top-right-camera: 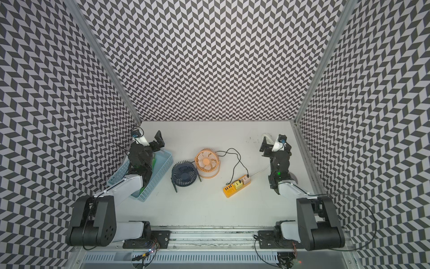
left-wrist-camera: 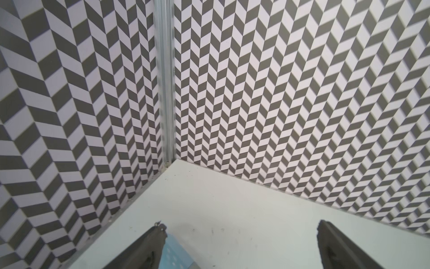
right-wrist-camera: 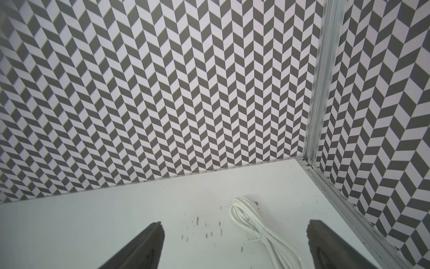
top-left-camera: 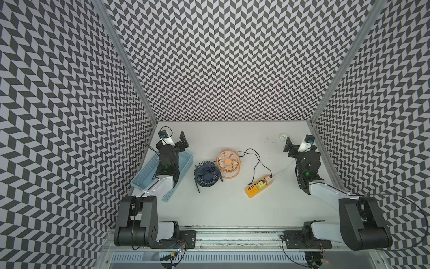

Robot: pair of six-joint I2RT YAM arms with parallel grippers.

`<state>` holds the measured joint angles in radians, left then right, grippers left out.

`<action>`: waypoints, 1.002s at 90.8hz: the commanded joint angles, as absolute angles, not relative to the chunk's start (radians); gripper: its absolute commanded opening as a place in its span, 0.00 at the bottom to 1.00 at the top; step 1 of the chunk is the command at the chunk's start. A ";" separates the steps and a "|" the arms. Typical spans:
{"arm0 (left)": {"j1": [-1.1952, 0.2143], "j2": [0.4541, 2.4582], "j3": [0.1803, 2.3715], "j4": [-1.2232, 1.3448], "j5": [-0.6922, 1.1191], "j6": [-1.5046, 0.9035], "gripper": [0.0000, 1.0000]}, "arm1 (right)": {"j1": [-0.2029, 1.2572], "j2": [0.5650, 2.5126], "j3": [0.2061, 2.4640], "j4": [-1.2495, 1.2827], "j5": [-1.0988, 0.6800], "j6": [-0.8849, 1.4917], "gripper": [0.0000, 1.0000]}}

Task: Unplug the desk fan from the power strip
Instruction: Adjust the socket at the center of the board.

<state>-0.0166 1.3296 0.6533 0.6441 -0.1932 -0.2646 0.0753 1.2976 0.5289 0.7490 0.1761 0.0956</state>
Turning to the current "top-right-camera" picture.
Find black fan cable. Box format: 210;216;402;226
214;147;250;186

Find pink USB charger plug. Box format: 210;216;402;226
241;175;251;186

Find orange power strip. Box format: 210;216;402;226
223;177;252;198

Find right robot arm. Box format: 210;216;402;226
259;134;346;251

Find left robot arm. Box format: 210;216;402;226
66;128;165;251

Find dark blue desk fan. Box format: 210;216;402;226
171;160;202;193

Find orange desk fan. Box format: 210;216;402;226
194;148;221;179

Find light blue plastic basket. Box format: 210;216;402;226
107;150;173;202

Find purple bowl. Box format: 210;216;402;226
289;171;298;184

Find yellow USB charger plug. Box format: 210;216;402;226
232;180;244;190

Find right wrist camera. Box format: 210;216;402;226
272;135;287;152

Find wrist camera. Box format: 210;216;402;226
131;127;150;146
272;135;287;152

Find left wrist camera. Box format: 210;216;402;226
131;127;150;146

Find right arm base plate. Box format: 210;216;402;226
257;230;304;249

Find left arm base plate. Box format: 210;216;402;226
123;230;171;249

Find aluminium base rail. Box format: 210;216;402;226
65;226;363;269

